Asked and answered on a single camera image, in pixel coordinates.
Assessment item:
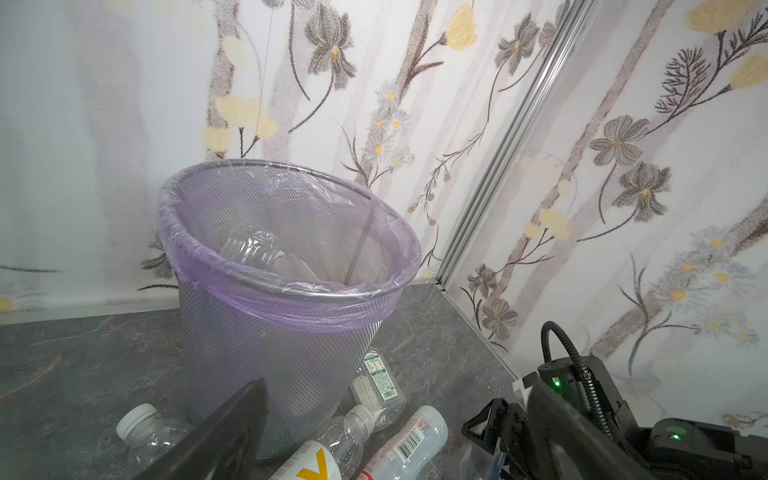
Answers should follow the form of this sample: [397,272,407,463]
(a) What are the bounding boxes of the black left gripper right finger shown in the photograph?
[527,382,651,480]

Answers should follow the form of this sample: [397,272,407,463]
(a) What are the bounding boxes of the red-cap clear bottle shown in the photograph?
[357,405,449,480]

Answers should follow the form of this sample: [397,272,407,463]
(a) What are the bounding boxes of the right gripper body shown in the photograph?
[482,398,538,479]

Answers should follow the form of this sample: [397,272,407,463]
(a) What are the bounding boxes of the clear bottle white cap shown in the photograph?
[116,403,191,477]

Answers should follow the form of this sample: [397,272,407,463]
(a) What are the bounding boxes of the Pocari Sweat bottle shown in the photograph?
[219,222,319,281]

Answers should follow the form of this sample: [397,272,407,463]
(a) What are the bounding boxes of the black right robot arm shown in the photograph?
[461,321,767,479]

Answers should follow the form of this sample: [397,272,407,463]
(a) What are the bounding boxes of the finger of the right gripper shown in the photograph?
[461,398,501,454]

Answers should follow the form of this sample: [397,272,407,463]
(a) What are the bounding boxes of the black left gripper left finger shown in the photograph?
[137,379,268,480]

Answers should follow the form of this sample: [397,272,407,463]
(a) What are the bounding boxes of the small clear bottle by bin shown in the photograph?
[351,348,407,432]

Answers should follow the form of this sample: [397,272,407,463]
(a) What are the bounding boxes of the purple-lined mesh trash bin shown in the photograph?
[158,159,421,464]

